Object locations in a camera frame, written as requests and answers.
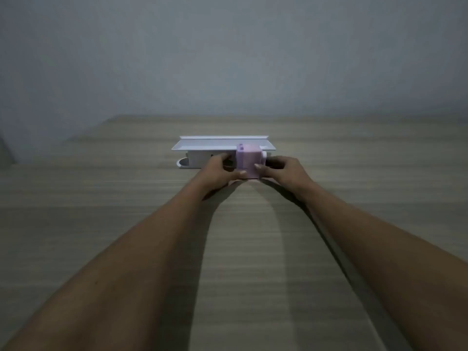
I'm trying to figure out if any white desk socket box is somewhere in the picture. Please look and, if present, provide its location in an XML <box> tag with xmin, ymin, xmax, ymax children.
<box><xmin>171</xmin><ymin>135</ymin><xmax>277</xmax><ymax>170</ymax></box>

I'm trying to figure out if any person's right forearm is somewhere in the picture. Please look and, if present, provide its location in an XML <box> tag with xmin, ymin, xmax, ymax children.
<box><xmin>298</xmin><ymin>183</ymin><xmax>468</xmax><ymax>351</ymax></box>

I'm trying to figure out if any person's right hand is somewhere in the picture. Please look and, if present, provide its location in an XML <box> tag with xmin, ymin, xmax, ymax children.
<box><xmin>254</xmin><ymin>156</ymin><xmax>318</xmax><ymax>202</ymax></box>

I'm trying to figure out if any person's left forearm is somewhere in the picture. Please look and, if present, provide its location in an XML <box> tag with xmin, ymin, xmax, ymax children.
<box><xmin>0</xmin><ymin>183</ymin><xmax>220</xmax><ymax>351</ymax></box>

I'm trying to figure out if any pink pencil sharpener body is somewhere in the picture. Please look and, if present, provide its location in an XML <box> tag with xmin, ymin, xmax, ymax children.
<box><xmin>235</xmin><ymin>143</ymin><xmax>267</xmax><ymax>181</ymax></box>

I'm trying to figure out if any person's left hand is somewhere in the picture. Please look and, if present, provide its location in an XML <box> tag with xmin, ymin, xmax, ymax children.
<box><xmin>192</xmin><ymin>154</ymin><xmax>247</xmax><ymax>200</ymax></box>

